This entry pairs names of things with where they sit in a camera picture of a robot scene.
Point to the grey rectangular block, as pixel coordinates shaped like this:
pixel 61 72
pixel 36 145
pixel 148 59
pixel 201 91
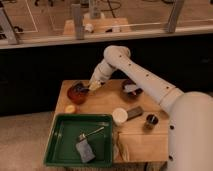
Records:
pixel 134 112

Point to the green plastic tray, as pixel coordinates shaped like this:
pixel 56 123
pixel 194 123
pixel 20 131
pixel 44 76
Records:
pixel 61 149

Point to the red bowl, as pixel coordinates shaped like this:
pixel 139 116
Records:
pixel 77 93

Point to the white cup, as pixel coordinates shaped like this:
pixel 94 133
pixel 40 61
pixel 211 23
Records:
pixel 120 116

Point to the grey sponge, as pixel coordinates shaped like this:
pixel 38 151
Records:
pixel 85 151

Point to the background wooden table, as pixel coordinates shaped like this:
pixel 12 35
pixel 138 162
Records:
pixel 99 25

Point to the small dark metal cup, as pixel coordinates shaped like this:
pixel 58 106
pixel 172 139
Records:
pixel 151 121

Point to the small yellow round object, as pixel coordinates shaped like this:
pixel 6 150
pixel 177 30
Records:
pixel 71 109

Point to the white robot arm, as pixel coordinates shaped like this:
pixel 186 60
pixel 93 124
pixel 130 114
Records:
pixel 190 130

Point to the wooden spatula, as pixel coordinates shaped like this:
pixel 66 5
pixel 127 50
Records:
pixel 123 149

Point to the yellow brush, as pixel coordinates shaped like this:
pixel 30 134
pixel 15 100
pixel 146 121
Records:
pixel 94 85

